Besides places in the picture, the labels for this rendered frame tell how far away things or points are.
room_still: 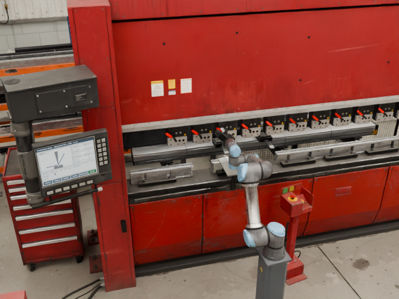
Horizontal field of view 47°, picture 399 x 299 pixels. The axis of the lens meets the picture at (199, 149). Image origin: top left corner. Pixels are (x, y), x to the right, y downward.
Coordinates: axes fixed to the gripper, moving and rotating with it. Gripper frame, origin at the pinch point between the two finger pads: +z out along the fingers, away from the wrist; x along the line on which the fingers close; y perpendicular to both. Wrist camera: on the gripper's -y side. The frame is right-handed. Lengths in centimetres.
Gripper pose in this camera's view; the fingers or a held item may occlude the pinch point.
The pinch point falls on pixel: (219, 129)
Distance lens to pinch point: 355.7
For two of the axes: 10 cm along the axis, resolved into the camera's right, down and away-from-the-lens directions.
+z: -2.5, -4.7, 8.5
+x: 5.8, -7.7, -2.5
